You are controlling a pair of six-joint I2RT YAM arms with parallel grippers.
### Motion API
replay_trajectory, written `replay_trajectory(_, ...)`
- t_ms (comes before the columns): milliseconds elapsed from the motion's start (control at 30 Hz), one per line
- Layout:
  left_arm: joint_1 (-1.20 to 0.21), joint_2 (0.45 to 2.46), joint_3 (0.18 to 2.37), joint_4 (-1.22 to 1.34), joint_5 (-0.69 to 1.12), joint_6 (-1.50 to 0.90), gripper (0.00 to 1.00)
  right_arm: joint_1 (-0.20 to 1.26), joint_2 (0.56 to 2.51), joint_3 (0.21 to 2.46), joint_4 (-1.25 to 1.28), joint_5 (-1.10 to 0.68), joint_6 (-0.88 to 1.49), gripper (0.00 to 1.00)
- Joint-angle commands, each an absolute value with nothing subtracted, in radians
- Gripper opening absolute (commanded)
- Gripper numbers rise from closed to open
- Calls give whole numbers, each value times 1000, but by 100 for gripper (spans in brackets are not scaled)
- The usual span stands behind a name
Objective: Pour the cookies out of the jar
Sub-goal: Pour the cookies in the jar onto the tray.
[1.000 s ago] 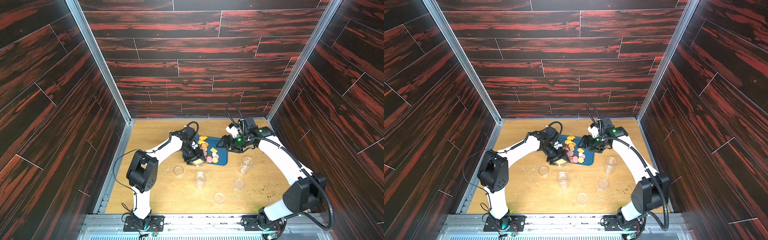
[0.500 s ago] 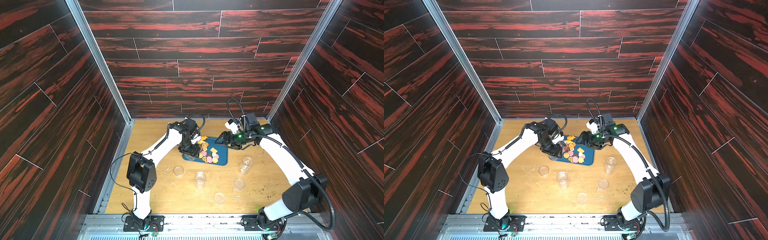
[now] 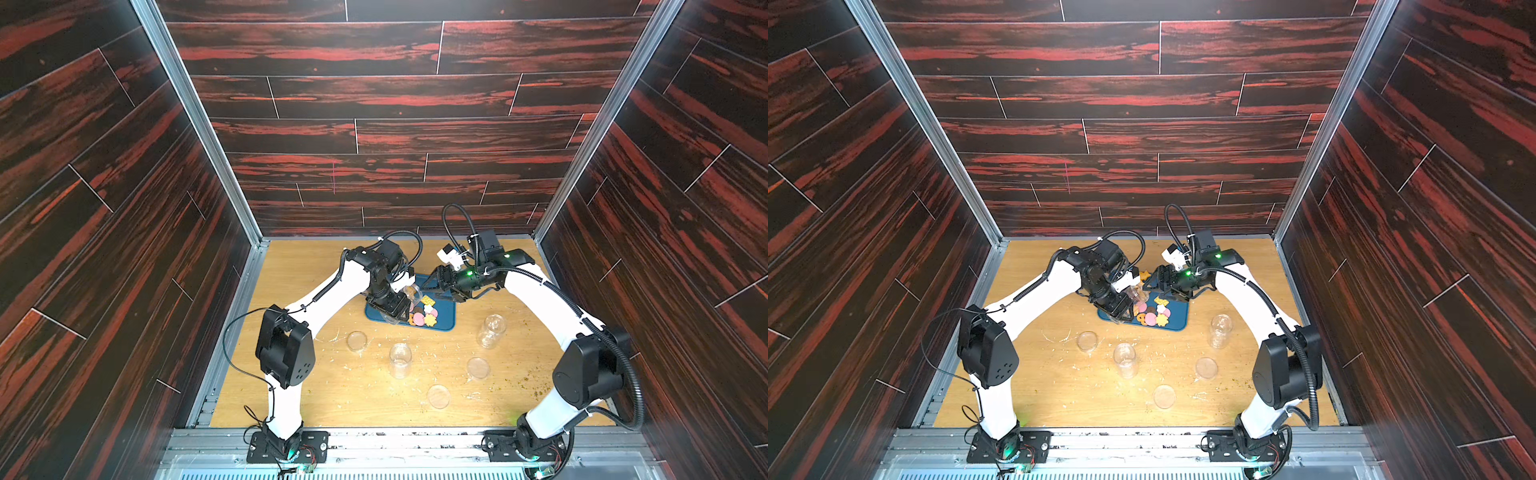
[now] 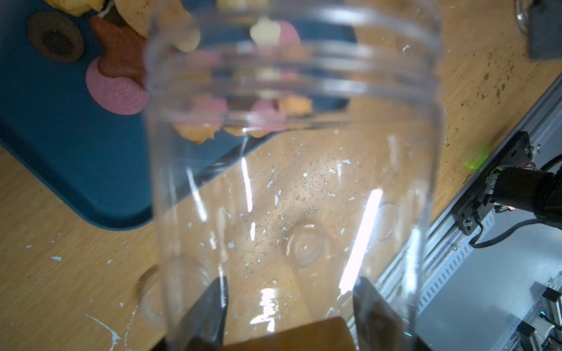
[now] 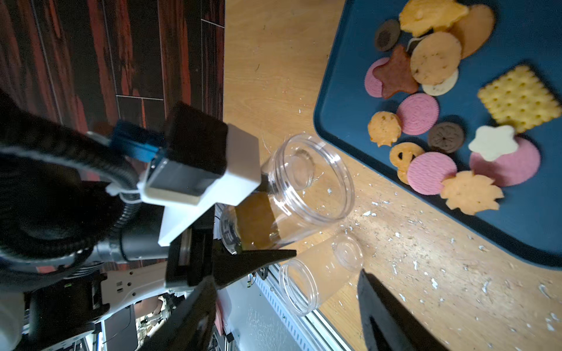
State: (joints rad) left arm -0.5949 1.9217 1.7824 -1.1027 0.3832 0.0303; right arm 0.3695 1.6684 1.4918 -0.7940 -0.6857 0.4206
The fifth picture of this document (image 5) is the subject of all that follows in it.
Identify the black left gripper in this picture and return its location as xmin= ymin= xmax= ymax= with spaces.
xmin=165 ymin=206 xmax=297 ymax=290

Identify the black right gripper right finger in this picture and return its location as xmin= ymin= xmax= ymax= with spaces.
xmin=358 ymin=270 xmax=446 ymax=350

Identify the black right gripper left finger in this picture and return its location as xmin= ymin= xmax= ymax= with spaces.
xmin=141 ymin=276 xmax=217 ymax=350

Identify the clear jar with mixed cookies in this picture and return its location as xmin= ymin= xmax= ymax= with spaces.
xmin=279 ymin=234 xmax=364 ymax=317

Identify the clear jar with yellow cookies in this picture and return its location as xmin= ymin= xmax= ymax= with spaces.
xmin=220 ymin=133 xmax=355 ymax=254

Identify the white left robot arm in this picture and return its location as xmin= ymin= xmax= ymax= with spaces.
xmin=1 ymin=203 xmax=297 ymax=350

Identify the yellow block cookie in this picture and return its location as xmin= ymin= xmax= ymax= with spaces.
xmin=235 ymin=192 xmax=280 ymax=251

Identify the orange flower cookie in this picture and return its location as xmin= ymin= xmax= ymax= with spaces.
xmin=440 ymin=171 xmax=504 ymax=216

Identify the pink round cookie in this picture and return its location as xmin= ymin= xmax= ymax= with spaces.
xmin=396 ymin=93 xmax=440 ymax=135
xmin=407 ymin=152 xmax=458 ymax=195
xmin=364 ymin=57 xmax=389 ymax=98

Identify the orange pretzel cookie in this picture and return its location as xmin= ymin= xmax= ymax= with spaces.
xmin=389 ymin=142 xmax=425 ymax=184

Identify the small orange speckled cookie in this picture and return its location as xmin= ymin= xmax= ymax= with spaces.
xmin=367 ymin=111 xmax=402 ymax=147

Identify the white small cookie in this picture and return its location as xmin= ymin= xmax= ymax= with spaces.
xmin=468 ymin=125 xmax=519 ymax=162

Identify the teal plastic tray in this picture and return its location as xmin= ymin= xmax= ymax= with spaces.
xmin=313 ymin=1 xmax=561 ymax=270

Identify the brown star cookie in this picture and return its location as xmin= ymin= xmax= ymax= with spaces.
xmin=373 ymin=45 xmax=419 ymax=99

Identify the yellow square cracker cookie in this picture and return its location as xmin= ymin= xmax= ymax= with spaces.
xmin=477 ymin=65 xmax=561 ymax=134

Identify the tan speckled round cookie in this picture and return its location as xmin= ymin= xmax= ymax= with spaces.
xmin=411 ymin=32 xmax=462 ymax=85

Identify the brown ridged cookie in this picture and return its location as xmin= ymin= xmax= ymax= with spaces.
xmin=449 ymin=4 xmax=496 ymax=59

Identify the orange leaf cookie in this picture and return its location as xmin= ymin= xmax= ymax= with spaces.
xmin=399 ymin=0 xmax=469 ymax=37

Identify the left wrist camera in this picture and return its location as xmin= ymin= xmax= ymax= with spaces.
xmin=106 ymin=102 xmax=261 ymax=247

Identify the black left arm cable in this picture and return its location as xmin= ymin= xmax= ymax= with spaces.
xmin=0 ymin=87 xmax=146 ymax=293

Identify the dark chocolate ring cookie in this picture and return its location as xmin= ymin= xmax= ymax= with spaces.
xmin=374 ymin=19 xmax=401 ymax=52

